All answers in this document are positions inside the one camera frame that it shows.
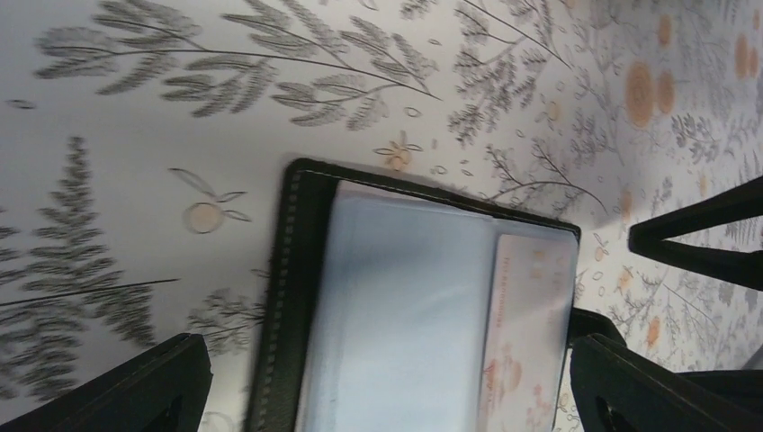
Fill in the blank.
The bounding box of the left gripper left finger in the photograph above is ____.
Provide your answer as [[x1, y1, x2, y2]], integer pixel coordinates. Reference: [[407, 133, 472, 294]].
[[1, 333, 212, 431]]

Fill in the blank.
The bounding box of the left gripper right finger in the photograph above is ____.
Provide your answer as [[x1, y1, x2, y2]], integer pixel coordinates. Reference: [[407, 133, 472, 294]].
[[570, 334, 762, 431]]

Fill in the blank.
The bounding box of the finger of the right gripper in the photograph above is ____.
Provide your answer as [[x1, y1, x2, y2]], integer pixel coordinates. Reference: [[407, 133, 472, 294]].
[[628, 177, 762, 292]]

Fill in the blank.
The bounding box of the black leather card holder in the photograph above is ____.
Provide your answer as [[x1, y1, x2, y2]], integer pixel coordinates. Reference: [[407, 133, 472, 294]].
[[243, 157, 627, 432]]

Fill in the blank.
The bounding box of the floral table mat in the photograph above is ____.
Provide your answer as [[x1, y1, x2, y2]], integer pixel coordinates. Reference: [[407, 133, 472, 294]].
[[1, 1, 762, 431]]

